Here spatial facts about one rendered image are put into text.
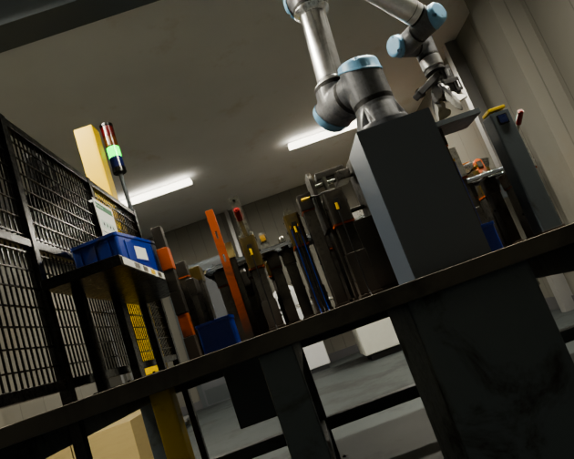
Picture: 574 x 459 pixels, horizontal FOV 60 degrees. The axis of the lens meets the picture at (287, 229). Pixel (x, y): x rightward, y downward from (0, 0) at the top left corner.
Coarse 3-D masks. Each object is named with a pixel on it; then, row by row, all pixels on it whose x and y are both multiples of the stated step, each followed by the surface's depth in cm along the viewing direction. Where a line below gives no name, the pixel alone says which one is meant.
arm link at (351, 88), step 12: (348, 60) 138; (360, 60) 136; (372, 60) 137; (348, 72) 138; (360, 72) 136; (372, 72) 136; (336, 84) 144; (348, 84) 138; (360, 84) 136; (372, 84) 135; (384, 84) 136; (336, 96) 144; (348, 96) 140; (360, 96) 136; (348, 108) 144
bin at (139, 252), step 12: (96, 240) 159; (108, 240) 158; (120, 240) 160; (132, 240) 169; (144, 240) 178; (72, 252) 160; (84, 252) 159; (96, 252) 159; (108, 252) 158; (120, 252) 158; (132, 252) 166; (144, 252) 175; (156, 252) 185; (84, 264) 159; (144, 264) 171; (156, 264) 181
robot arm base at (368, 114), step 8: (368, 96) 135; (376, 96) 134; (384, 96) 134; (392, 96) 136; (360, 104) 136; (368, 104) 135; (376, 104) 134; (384, 104) 133; (392, 104) 134; (360, 112) 137; (368, 112) 134; (376, 112) 133; (384, 112) 132; (392, 112) 132; (400, 112) 132; (360, 120) 136; (368, 120) 135; (376, 120) 132; (384, 120) 131; (360, 128) 136
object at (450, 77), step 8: (440, 64) 176; (432, 72) 178; (440, 72) 178; (448, 72) 178; (440, 80) 177; (448, 80) 175; (432, 88) 178; (440, 88) 174; (456, 88) 175; (432, 96) 180; (440, 96) 175
